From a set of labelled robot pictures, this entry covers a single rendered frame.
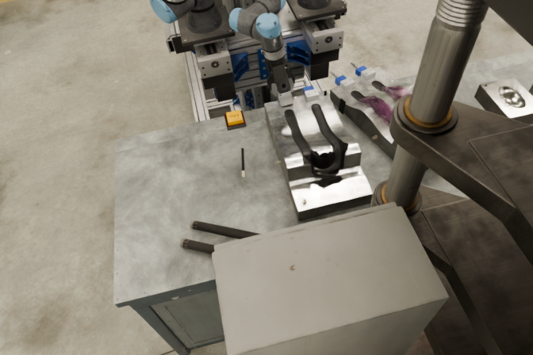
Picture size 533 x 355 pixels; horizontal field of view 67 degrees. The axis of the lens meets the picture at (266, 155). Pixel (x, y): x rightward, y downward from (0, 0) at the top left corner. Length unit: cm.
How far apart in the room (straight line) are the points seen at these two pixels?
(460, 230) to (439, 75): 37
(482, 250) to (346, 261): 34
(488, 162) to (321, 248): 27
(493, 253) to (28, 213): 252
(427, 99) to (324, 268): 29
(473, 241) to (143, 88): 276
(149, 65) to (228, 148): 197
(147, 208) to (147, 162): 22
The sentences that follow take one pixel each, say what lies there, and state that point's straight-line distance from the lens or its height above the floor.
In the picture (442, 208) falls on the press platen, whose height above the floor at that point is 129.
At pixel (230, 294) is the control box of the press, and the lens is 59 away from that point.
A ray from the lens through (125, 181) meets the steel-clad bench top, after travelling 163.
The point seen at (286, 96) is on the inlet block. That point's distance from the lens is 157.
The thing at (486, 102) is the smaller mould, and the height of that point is 83.
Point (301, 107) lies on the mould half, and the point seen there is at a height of 89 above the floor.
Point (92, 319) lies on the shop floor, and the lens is 235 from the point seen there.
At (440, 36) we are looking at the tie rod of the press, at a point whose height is 170.
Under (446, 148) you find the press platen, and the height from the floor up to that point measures 154.
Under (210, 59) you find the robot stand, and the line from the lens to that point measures 172.
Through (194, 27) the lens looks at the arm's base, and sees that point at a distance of 179.
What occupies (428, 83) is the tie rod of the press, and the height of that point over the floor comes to 162.
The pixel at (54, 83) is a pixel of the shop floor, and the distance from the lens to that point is 367.
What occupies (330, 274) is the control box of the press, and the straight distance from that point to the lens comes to 59.
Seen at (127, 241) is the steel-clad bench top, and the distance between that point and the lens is 148.
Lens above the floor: 202
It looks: 51 degrees down
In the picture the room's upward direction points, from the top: 7 degrees counter-clockwise
